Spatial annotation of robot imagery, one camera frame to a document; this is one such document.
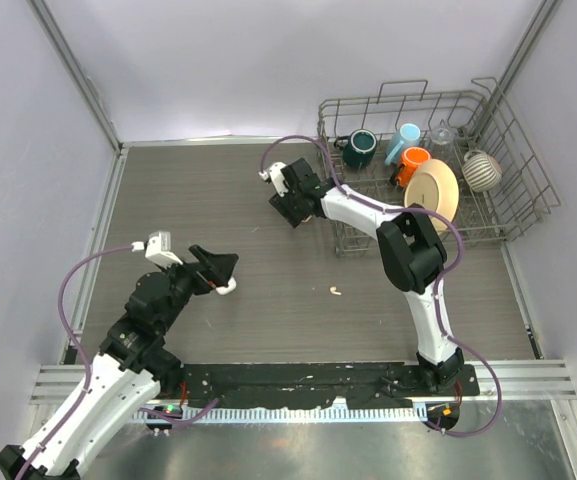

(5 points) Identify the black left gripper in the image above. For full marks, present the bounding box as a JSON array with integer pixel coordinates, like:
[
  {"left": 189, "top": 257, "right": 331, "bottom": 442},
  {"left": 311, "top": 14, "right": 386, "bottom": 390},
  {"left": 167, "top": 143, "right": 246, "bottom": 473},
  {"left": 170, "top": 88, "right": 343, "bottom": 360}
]
[{"left": 156, "top": 244, "right": 237, "bottom": 332}]

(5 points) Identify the white charging case gold trim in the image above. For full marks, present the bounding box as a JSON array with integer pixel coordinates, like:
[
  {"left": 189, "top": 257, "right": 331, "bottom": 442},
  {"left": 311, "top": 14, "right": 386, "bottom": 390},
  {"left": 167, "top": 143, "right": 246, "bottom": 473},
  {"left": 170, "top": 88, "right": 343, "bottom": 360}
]
[{"left": 215, "top": 277, "right": 237, "bottom": 296}]

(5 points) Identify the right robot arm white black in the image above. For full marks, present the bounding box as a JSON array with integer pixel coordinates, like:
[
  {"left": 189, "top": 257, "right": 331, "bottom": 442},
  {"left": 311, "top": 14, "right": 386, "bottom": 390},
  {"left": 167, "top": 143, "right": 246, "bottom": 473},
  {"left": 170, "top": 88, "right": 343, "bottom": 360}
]
[{"left": 259, "top": 158, "right": 464, "bottom": 395}]

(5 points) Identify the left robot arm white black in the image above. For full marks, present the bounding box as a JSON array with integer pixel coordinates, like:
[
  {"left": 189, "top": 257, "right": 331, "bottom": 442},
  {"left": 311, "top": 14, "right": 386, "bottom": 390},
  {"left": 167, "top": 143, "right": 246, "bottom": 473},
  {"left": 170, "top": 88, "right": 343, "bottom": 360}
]
[{"left": 0, "top": 232, "right": 239, "bottom": 479}]

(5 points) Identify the dark green mug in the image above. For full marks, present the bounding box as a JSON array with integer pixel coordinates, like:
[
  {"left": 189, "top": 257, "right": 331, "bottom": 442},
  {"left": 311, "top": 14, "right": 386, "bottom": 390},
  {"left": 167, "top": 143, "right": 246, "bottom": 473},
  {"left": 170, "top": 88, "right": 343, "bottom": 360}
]
[{"left": 333, "top": 129, "right": 377, "bottom": 170}]

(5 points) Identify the orange mug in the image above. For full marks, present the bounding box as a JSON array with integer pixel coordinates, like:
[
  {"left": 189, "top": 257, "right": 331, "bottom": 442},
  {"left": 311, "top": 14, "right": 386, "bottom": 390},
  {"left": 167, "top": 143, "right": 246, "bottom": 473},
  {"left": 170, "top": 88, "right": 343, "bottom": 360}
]
[{"left": 389, "top": 147, "right": 432, "bottom": 188}]

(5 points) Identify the light blue mug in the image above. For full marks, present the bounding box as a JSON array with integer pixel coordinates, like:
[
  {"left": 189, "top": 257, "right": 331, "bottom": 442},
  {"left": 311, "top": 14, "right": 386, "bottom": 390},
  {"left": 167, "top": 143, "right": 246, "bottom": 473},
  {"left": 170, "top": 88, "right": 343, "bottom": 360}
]
[{"left": 384, "top": 123, "right": 421, "bottom": 165}]

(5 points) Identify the beige plate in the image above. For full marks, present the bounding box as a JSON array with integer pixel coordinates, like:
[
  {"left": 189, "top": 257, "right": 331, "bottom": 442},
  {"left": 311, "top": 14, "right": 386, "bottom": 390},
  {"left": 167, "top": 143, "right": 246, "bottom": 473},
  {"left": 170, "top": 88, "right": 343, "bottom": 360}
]
[{"left": 404, "top": 159, "right": 460, "bottom": 222}]

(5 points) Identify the clear glass cup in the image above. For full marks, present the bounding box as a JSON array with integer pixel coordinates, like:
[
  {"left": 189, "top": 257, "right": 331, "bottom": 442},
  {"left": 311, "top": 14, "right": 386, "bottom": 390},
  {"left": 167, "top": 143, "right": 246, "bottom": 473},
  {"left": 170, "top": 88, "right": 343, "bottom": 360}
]
[{"left": 426, "top": 121, "right": 455, "bottom": 163}]

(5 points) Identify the grey striped mug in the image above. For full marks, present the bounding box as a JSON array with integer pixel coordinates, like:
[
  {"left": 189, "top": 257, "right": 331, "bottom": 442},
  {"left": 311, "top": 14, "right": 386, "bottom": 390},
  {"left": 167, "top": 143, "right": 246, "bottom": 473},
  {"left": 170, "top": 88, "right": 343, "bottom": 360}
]
[{"left": 462, "top": 150, "right": 502, "bottom": 193}]

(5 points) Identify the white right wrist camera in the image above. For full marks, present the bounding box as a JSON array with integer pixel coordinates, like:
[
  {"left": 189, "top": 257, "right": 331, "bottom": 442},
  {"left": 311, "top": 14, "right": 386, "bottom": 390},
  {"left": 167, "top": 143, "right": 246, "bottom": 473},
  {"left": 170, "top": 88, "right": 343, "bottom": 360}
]
[{"left": 258, "top": 162, "right": 288, "bottom": 197}]

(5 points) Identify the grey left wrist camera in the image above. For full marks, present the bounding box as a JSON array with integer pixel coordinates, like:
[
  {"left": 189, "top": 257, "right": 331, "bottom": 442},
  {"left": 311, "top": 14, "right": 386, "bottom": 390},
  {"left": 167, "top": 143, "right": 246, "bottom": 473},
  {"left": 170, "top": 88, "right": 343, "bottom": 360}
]
[{"left": 145, "top": 230, "right": 183, "bottom": 268}]

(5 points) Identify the grey wire dish rack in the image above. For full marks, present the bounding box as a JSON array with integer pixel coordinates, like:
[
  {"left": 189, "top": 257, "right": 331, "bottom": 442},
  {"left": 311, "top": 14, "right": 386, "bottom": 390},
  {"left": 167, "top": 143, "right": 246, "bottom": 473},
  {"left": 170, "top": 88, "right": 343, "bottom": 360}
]
[{"left": 318, "top": 77, "right": 561, "bottom": 245}]

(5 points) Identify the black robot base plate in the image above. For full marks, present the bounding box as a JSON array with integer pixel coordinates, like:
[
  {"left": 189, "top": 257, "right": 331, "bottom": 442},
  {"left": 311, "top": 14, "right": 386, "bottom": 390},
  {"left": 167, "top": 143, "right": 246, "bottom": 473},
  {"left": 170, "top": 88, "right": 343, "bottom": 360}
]
[{"left": 155, "top": 362, "right": 480, "bottom": 410}]

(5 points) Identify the white cable duct strip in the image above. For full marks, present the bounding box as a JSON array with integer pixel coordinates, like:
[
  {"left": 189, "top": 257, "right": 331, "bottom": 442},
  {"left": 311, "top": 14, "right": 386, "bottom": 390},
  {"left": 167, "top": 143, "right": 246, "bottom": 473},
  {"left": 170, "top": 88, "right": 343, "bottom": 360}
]
[{"left": 122, "top": 404, "right": 428, "bottom": 425}]

